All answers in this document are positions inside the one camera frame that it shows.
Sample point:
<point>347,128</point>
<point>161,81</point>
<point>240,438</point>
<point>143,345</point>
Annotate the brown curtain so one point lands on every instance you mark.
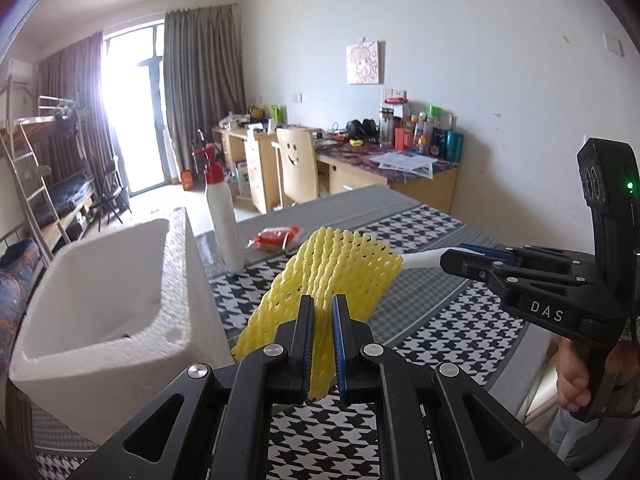
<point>205,85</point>
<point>75,85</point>

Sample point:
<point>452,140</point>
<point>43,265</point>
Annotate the dark hanging clothes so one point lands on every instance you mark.
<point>67,127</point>

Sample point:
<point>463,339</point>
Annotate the yellow foam fruit net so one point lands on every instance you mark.
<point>320,270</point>

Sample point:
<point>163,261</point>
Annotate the blue checked quilt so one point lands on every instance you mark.
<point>20,280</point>

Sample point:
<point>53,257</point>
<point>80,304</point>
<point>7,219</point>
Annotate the green bag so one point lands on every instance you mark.
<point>275,113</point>

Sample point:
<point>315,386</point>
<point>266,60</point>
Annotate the black headphones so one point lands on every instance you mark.
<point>362,129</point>

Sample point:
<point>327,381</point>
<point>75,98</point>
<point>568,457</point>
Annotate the wall socket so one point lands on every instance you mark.
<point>394,94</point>

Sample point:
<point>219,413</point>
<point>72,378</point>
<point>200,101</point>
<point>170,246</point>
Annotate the blue mattress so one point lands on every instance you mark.
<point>70,200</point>

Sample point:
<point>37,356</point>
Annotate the cartoon wall picture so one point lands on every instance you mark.
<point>365,62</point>

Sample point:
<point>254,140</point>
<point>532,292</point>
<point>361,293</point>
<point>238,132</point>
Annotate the white carton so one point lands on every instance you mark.
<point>242,177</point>

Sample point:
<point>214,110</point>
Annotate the person's right hand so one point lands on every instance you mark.
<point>570,380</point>

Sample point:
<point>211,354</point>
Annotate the white air conditioner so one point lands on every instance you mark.
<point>20,71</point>

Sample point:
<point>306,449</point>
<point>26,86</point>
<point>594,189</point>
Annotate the glass balcony door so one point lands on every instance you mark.
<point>135,110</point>

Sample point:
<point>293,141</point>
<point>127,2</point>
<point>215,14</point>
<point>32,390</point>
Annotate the red fire extinguisher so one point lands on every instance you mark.
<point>200,160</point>

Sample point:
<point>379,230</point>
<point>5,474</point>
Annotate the white paper sheets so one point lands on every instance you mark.
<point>400,164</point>

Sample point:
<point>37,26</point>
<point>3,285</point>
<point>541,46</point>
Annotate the metal bunk bed with ladder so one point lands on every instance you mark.
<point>30,180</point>

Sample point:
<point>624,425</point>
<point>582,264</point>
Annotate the white spray bottle red top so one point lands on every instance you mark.
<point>222,210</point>

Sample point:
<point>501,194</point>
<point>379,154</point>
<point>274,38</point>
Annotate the white foam box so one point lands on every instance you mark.
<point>100,285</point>

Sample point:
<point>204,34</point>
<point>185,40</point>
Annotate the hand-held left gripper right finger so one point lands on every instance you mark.
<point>340,340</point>

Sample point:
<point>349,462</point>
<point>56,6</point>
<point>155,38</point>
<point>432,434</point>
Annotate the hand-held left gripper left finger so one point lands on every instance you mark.
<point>311,350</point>

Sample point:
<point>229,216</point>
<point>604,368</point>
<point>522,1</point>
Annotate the red snack packet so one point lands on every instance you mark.
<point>275,237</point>

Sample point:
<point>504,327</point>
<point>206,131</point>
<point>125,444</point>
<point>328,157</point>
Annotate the wooden chair with smiley face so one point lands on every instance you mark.
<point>295,160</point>

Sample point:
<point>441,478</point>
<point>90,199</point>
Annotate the orange box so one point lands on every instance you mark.
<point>187,180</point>

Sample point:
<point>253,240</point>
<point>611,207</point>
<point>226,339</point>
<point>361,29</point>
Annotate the wooden desk with patterned top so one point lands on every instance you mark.
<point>360,180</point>

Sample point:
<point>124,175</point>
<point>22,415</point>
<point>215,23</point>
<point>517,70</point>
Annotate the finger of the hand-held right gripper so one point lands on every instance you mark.
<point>470,265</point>
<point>482,251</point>

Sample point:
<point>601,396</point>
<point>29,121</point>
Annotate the black folding chair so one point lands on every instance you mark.
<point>112,195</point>

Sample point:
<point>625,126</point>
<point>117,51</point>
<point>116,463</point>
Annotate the white foam sleeve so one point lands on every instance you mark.
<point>425,259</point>

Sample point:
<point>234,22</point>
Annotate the cluster of toiletry bottles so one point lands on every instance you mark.
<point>425,135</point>

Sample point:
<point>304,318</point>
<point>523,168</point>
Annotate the person's grey clothing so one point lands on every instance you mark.
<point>580,440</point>

